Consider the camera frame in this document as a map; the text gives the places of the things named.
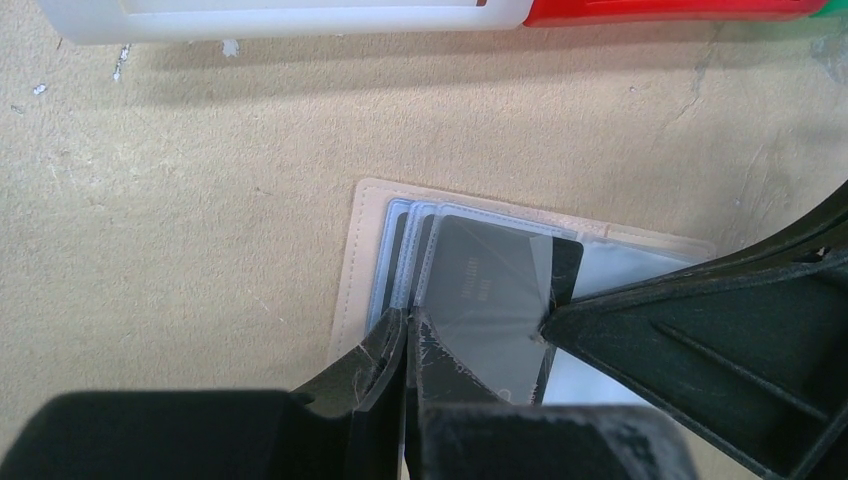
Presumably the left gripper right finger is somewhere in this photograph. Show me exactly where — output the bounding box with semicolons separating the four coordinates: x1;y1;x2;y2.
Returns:
405;308;698;479

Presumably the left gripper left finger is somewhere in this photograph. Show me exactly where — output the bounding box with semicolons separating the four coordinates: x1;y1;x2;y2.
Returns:
1;309;407;479

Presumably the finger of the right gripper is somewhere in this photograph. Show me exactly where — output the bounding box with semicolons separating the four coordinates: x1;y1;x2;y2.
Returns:
540;187;847;479

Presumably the black VIP card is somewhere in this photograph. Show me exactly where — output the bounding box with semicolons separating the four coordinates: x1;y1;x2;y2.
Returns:
414;215;584;404

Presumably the beige card holder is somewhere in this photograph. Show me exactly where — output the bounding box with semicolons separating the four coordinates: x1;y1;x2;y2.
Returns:
329;179;715;405

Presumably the green plastic bin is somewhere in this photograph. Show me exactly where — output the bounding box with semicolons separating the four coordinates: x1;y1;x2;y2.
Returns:
812;0;848;18

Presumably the black card in sleeve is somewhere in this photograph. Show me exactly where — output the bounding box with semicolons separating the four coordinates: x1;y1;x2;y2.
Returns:
374;202;435;310

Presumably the red plastic bin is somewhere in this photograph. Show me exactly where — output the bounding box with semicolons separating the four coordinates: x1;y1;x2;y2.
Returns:
523;0;827;28

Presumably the white plastic bin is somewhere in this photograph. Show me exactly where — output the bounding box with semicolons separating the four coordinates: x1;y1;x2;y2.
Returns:
39;1;532;45

